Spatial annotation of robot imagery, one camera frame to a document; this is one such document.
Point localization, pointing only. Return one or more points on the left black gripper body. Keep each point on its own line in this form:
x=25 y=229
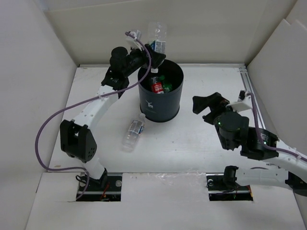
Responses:
x=138 y=59

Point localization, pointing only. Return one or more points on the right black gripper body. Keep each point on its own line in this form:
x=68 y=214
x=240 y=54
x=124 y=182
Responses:
x=219 y=109

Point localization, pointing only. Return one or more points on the clear bottle green blue label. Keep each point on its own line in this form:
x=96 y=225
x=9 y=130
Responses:
x=157 y=32

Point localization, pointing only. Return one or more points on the clear bottle red label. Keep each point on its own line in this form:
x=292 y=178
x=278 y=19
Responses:
x=156 y=85

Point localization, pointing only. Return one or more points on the green plastic bottle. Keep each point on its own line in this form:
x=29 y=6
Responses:
x=167 y=86

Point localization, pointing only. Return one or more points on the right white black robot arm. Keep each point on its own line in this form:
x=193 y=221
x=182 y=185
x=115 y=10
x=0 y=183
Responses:
x=237 y=126

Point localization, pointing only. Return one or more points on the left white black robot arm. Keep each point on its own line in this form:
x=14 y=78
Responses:
x=76 y=138

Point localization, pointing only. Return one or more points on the dark blue cylindrical bin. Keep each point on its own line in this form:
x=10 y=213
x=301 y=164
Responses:
x=162 y=107

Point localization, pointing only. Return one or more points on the clear bottle orange blue label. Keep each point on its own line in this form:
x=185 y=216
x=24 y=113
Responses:
x=134 y=131

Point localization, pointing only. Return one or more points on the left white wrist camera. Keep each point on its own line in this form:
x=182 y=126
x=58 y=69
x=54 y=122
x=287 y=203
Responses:
x=131 y=39

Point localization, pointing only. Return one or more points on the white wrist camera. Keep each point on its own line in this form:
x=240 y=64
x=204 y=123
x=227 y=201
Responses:
x=131 y=39
x=242 y=104

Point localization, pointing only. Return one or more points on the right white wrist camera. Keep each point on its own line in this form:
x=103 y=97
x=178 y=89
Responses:
x=242 y=104

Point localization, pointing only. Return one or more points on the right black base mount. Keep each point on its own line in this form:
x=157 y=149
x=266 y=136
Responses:
x=219 y=191

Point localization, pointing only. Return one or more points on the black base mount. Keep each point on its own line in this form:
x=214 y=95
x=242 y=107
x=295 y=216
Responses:
x=219 y=191
x=111 y=192

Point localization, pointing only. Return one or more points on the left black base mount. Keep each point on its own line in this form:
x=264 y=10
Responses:
x=111 y=192

